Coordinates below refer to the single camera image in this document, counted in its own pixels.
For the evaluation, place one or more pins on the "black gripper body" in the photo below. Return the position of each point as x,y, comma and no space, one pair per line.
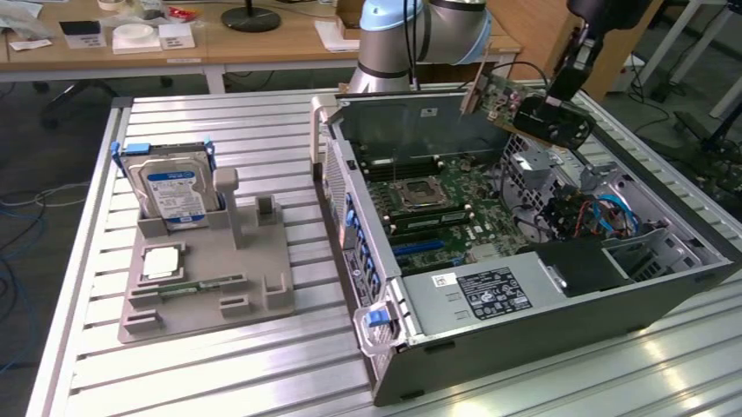
591,12

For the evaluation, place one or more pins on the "green graphics card black fan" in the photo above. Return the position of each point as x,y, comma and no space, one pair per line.
522,108

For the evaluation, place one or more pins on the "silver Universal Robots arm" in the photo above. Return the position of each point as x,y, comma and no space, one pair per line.
394,48

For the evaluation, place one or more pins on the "brown wooden cabinet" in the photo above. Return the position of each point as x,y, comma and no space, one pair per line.
626,43

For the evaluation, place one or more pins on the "green motherboard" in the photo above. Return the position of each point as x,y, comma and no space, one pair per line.
463,191

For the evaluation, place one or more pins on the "black RAM slot bank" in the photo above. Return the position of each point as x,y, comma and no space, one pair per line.
399,167

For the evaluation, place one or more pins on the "CPU socket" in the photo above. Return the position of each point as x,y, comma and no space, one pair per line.
420,194

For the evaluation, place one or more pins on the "installed RAM stick white label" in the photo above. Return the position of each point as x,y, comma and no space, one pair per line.
431,218

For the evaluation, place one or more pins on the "cardboard box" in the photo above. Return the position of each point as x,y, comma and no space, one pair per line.
350,13

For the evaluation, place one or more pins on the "metal disk bay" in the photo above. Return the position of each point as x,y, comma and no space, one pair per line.
661,252

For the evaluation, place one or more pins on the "blue expansion slot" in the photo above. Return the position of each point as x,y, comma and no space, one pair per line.
418,247

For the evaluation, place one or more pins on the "grey power supply unit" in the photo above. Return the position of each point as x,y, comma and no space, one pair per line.
463,295

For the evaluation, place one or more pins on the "wooden desk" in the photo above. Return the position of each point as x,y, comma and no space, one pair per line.
260,43

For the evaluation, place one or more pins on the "black round lamp base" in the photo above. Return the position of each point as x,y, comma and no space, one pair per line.
251,19

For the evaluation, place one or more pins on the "open black PC case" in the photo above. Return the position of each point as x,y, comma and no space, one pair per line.
522,339

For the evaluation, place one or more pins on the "blue case latch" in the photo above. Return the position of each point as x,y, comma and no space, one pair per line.
376,317

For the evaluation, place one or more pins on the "plain white box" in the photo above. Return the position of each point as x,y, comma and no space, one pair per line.
175,37

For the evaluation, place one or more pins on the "red small item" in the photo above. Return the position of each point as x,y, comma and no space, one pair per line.
179,14

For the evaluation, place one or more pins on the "hard disk blue carrier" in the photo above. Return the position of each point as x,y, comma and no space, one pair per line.
168,187

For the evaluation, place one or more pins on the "white box with round dish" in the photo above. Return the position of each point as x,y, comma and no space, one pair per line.
136,39

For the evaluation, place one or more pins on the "grey parts rack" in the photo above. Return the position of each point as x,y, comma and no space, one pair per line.
220,278

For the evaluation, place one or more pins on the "white tape roll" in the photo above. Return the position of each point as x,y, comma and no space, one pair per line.
111,4

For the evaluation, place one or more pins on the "green RAM stick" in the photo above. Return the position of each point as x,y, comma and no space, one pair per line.
188,289

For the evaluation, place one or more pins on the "silver CPU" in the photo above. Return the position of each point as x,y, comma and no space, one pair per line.
163,263

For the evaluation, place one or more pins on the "white box black lid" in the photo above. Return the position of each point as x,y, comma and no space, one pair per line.
83,35

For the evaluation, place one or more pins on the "black office chair base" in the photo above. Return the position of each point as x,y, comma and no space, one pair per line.
69,95

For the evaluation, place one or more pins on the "white paper slip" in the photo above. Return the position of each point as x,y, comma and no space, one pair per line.
29,44

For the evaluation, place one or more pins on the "clear plastic bag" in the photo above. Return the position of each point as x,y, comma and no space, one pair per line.
23,24

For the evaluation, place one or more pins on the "white table frame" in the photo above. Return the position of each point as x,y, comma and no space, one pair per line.
695,43

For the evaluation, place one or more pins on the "black air duct shroud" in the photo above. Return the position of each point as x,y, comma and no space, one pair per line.
579,265

